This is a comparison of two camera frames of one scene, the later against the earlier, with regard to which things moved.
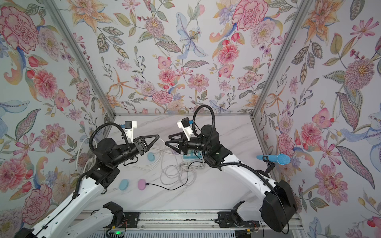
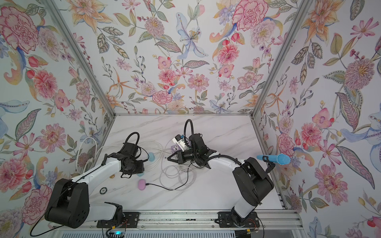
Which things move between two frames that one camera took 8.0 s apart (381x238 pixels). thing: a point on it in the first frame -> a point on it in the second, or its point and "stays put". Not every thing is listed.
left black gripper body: [127, 151] -> [136, 167]
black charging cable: [187, 178] stays put
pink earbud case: [141, 184] stays put
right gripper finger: [180, 145] -> [179, 155]
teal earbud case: [151, 157] stays put
